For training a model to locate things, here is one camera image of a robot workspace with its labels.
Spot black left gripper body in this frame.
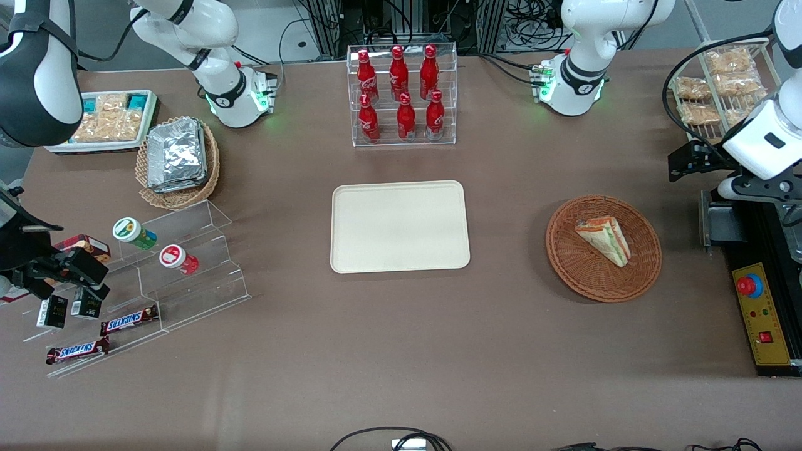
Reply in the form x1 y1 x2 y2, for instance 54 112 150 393
697 143 737 176

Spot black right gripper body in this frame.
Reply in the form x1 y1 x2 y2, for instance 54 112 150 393
0 210 62 300

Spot triangular sandwich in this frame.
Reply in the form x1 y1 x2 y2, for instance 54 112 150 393
575 216 632 269

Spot white snack tray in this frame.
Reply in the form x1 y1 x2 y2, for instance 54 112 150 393
44 90 159 155

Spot light tan wicker basket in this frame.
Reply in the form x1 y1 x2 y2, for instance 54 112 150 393
135 116 221 210

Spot brown round wicker basket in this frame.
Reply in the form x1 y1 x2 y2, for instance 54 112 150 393
545 194 663 304

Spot cream rectangular tray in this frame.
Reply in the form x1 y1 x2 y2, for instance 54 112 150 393
330 180 471 274

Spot small black box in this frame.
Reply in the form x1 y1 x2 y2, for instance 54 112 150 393
36 294 68 329
70 287 103 320

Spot red-brown snack box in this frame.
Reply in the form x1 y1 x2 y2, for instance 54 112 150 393
53 234 112 264

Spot brown Snickers bar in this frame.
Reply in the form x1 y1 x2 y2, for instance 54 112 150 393
100 304 159 336
45 336 111 365

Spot green-lidded cup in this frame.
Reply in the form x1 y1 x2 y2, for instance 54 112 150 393
112 217 158 251

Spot red-lidded cup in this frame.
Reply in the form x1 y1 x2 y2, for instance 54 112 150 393
159 244 199 275

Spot black machine housing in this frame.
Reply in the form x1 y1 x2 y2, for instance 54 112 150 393
699 188 802 378

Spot clear acrylic stepped stand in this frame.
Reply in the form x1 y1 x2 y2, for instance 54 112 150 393
22 199 253 378

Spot steel pan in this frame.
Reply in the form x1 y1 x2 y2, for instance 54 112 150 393
784 210 802 264

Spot silver foil packet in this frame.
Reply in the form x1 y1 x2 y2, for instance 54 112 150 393
150 174 209 194
146 118 207 186

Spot yellow control panel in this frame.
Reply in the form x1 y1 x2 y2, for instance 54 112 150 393
732 262 794 367

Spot clear acrylic bottle rack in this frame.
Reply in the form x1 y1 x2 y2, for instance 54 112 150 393
346 43 458 148

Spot red cola bottle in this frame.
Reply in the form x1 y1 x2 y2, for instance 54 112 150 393
358 94 381 143
397 93 417 142
425 90 446 140
357 50 380 105
389 45 410 101
419 44 440 101

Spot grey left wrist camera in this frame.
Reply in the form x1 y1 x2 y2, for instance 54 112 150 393
718 175 802 205

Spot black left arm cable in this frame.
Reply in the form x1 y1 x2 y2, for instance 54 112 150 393
662 28 779 167

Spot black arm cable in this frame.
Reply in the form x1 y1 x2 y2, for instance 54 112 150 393
662 28 779 167
74 8 151 63

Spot grey metal bracket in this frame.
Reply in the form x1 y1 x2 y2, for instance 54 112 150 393
700 190 747 249

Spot white wire rack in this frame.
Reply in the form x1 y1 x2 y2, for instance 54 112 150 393
668 38 784 143

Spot tangled black cables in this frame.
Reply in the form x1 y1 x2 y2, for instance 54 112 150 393
504 0 571 52

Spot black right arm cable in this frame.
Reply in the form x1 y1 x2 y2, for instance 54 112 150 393
74 8 151 63

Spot thin black cable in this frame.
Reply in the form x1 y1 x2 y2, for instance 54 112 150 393
702 438 763 451

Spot looped black cable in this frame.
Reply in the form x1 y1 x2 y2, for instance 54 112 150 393
330 427 453 451

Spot black aluminium frame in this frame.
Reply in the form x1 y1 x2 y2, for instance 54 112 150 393
301 0 511 58

